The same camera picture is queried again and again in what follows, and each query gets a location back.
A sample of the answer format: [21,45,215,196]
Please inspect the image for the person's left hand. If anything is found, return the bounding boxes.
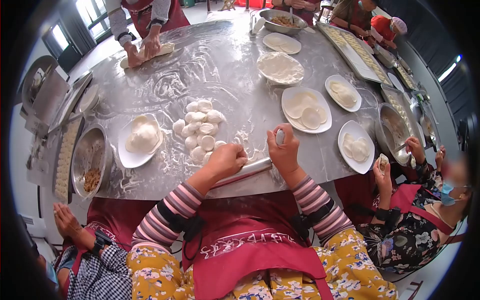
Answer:
[204,143,249,183]

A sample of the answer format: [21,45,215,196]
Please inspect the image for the person's right hand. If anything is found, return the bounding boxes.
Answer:
[266,123,301,177]

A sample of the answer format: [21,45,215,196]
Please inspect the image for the person's left fingers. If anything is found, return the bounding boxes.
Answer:
[229,144,249,166]

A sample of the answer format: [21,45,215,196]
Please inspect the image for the person's right fingers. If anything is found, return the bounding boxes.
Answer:
[266,123,297,151]

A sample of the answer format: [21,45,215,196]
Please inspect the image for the metal rolling pin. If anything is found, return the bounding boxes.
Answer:
[210,129,286,190]

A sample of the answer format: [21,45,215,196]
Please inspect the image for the stack of dumpling wrappers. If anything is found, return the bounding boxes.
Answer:
[342,133,371,163]
[329,81,358,109]
[265,34,299,53]
[283,92,328,130]
[125,115,164,154]

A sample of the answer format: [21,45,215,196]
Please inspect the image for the white oval plate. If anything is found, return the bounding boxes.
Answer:
[337,120,376,175]
[281,87,333,134]
[262,32,302,55]
[325,74,363,113]
[118,113,164,169]

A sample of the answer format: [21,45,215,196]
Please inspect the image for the pile of dough pieces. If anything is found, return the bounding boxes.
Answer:
[172,99,228,166]

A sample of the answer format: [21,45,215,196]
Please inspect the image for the plate of flour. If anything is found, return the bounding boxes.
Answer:
[256,51,305,86]

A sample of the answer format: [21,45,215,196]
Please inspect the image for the black wrist band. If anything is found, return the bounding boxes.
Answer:
[157,199,206,242]
[290,198,335,235]

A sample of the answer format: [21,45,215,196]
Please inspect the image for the person's body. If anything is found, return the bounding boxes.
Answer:
[125,190,400,300]

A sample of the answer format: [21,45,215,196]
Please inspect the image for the metal bowl with meat filling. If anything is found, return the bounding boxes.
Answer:
[70,124,113,200]
[375,103,412,167]
[259,9,309,36]

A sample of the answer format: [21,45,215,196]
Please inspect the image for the long metal tray of dumplings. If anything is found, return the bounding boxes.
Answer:
[316,21,394,87]

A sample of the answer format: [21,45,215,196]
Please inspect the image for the long dough log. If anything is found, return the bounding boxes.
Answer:
[119,42,176,70]

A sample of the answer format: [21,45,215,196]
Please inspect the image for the small metal bowl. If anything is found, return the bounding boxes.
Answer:
[419,112,439,148]

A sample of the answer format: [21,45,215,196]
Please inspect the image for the small white plate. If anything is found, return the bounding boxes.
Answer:
[79,84,100,113]

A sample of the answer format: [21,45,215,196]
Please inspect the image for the empty metal tray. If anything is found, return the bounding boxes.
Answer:
[48,70,94,134]

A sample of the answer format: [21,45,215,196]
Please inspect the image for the window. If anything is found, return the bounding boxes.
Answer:
[74,0,113,43]

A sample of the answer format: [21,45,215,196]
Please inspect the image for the stack of metal pans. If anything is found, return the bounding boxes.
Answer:
[20,55,71,137]

